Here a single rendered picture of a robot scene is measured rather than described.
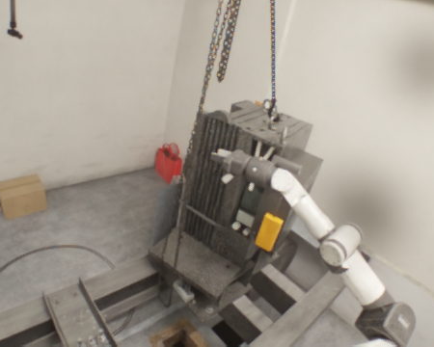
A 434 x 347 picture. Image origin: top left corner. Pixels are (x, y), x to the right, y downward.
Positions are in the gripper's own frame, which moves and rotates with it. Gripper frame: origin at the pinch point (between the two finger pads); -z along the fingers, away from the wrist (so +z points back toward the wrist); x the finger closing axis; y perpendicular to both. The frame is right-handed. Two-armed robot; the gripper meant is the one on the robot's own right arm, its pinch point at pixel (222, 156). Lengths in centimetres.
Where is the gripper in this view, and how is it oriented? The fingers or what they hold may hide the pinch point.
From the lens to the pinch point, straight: 98.5
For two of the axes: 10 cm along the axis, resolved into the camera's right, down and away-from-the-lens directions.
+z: 8.6, 3.5, -3.7
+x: 4.8, -2.7, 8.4
